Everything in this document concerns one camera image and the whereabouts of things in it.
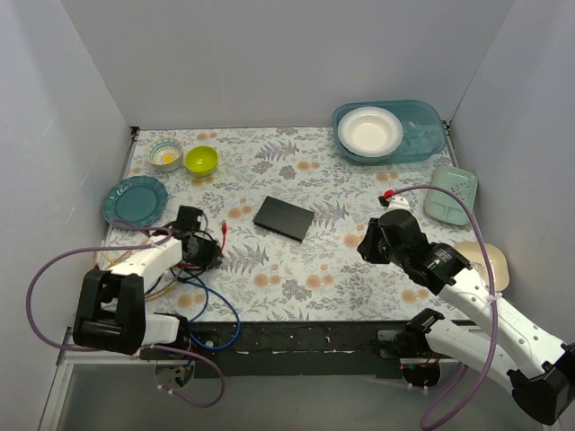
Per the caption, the black network switch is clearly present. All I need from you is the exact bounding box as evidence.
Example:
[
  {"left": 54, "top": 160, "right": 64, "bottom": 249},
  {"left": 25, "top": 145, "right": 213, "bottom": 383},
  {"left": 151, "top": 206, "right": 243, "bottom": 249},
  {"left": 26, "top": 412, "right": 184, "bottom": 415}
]
[{"left": 253, "top": 196, "right": 314, "bottom": 242}]

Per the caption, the mint green square plate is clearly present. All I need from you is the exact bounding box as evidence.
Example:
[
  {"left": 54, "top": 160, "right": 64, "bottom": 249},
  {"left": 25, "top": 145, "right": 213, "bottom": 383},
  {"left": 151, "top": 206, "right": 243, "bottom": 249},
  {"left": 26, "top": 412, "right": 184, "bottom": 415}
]
[{"left": 424, "top": 165, "right": 479, "bottom": 226}]

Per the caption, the red ethernet cable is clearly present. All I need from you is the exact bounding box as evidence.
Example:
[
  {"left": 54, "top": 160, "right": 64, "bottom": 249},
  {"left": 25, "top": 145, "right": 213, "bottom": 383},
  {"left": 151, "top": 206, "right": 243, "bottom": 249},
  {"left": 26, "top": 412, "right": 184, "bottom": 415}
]
[{"left": 170, "top": 221, "right": 229, "bottom": 272}]

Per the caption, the floral table mat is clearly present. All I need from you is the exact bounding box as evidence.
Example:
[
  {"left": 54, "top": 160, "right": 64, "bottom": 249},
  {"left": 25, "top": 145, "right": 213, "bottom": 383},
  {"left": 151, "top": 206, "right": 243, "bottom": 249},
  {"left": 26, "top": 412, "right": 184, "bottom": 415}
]
[{"left": 124, "top": 128, "right": 473, "bottom": 321}]

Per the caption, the cream square dish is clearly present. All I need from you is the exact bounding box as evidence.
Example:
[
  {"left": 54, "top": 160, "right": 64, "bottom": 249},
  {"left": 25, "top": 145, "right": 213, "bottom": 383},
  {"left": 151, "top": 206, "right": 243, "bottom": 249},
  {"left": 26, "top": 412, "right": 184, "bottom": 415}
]
[{"left": 455, "top": 241, "right": 509, "bottom": 292}]

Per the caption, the teal plastic tub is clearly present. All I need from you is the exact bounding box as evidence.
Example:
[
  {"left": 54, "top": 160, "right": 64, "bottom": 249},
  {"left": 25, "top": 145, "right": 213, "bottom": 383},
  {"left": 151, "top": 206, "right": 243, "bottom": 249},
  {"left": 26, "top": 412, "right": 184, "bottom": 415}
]
[{"left": 332, "top": 100, "right": 447, "bottom": 165}]

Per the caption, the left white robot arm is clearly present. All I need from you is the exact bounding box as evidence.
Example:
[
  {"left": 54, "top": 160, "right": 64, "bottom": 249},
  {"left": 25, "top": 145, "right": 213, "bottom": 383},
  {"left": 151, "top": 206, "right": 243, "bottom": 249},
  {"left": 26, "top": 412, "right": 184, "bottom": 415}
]
[{"left": 73, "top": 233, "right": 223, "bottom": 359}]

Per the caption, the patterned small bowl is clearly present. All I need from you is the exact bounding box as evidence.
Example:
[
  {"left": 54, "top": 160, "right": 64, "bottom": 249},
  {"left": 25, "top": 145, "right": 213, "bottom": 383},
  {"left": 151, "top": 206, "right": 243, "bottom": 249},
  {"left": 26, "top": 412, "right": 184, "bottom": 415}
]
[{"left": 146, "top": 137, "right": 183, "bottom": 172}]

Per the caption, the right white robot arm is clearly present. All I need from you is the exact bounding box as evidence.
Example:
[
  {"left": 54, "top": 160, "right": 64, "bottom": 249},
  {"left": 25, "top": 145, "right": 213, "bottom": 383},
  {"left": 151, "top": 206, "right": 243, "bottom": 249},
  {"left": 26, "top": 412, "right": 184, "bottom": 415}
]
[{"left": 358, "top": 208, "right": 574, "bottom": 426}]

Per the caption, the lime green bowl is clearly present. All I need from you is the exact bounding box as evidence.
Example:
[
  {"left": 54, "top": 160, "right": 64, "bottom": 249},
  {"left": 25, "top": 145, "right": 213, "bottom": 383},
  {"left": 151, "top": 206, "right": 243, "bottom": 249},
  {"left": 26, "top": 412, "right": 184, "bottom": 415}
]
[{"left": 183, "top": 145, "right": 219, "bottom": 178}]

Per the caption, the teal round plate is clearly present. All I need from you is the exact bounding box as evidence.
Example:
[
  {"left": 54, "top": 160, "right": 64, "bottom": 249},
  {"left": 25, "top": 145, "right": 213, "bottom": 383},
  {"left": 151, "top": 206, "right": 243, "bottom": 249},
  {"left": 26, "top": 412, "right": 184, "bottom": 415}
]
[{"left": 102, "top": 175, "right": 169, "bottom": 227}]

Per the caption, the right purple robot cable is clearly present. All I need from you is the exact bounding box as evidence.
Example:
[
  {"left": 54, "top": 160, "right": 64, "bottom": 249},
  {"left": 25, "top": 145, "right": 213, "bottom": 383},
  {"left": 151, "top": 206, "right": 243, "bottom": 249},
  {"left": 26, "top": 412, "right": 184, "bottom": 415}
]
[{"left": 381, "top": 185, "right": 500, "bottom": 430}]

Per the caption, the black cable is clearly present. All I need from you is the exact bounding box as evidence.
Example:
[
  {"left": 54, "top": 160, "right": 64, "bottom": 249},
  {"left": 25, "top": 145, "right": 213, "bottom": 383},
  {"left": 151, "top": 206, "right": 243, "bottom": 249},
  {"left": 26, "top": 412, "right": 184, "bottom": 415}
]
[{"left": 147, "top": 210, "right": 225, "bottom": 293}]

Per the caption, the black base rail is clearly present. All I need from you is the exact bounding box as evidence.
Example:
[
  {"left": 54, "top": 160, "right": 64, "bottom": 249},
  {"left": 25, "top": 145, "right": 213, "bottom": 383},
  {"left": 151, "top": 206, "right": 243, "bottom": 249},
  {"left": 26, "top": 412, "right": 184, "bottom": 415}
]
[{"left": 139, "top": 319, "right": 455, "bottom": 379}]

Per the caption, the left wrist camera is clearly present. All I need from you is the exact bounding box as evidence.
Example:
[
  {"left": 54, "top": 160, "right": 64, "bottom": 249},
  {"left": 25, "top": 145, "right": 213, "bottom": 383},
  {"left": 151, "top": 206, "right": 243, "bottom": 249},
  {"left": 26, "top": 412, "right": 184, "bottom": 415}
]
[{"left": 172, "top": 206, "right": 204, "bottom": 233}]

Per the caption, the blue ethernet cable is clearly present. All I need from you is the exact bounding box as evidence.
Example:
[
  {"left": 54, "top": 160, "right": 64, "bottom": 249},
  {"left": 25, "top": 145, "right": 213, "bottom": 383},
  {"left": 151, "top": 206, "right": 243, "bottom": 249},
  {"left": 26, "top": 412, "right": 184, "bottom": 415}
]
[{"left": 174, "top": 274, "right": 242, "bottom": 351}]

